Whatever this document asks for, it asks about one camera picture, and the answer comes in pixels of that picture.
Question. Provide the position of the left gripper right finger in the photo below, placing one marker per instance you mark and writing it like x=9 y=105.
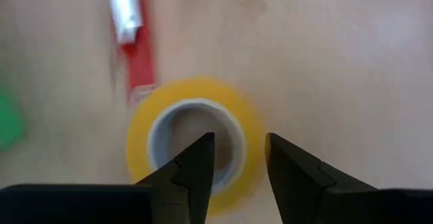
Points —
x=294 y=183

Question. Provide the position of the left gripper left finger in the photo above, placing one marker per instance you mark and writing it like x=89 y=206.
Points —
x=193 y=190

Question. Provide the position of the yellow tape roll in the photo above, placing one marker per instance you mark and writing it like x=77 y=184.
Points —
x=137 y=142

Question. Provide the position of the red and silver stapler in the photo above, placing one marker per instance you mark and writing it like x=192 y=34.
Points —
x=140 y=61

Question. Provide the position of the green plastic basket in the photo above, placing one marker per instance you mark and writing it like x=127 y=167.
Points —
x=10 y=122

